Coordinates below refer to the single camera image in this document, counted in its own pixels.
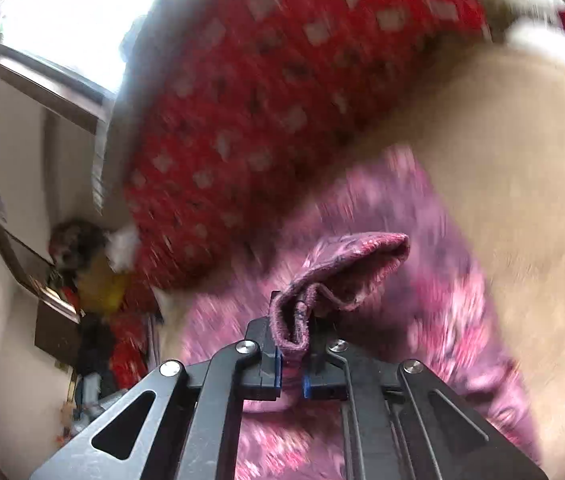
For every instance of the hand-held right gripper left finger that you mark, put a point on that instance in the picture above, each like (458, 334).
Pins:
(268, 375)

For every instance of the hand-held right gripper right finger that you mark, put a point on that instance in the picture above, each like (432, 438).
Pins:
(315, 385)

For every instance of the purple floral garment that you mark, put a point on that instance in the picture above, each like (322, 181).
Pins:
(362, 260)

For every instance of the dark clothes pile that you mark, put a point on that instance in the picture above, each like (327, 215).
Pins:
(95, 345)

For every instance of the floral clothes pile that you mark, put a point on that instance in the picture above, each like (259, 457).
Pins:
(75, 242)

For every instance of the yellow bag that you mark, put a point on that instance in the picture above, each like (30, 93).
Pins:
(105, 287)

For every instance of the white plastic bag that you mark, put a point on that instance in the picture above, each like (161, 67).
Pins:
(123, 247)

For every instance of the brown wooden cabinet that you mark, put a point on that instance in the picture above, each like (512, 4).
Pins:
(57, 332)

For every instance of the red patterned quilt roll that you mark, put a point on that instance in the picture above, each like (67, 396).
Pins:
(262, 110)

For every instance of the beige fleece blanket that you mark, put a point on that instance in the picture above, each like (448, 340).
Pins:
(512, 185)

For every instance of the grey pillow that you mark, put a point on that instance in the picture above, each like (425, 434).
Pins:
(162, 20)

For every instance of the large barred window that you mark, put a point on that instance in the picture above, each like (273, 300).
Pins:
(72, 10)

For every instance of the side window wooden frame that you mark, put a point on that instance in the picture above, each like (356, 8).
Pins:
(17, 255)

